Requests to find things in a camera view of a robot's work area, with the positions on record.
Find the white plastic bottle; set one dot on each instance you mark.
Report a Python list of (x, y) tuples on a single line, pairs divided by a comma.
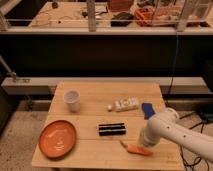
[(124, 105)]

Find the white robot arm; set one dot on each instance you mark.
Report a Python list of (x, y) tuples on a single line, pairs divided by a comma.
[(164, 125)]

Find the orange carrot-shaped pepper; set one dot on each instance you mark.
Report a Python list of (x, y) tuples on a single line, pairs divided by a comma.
[(136, 149)]

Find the metal clamp stand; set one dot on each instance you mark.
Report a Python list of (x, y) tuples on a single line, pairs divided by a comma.
[(12, 74)]

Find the white plastic cup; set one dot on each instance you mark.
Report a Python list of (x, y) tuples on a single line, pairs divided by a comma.
[(72, 100)]

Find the black rectangular block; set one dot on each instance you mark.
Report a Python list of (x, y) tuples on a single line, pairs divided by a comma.
[(111, 129)]

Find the blue cloth object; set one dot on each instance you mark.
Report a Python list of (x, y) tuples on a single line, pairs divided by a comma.
[(148, 110)]

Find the orange round plate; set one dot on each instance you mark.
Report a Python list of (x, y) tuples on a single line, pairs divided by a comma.
[(57, 139)]

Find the orange crate on shelf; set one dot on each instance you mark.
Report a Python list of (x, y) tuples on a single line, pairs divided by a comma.
[(155, 16)]

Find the black object on shelf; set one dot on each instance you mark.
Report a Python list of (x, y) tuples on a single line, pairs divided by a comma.
[(121, 20)]

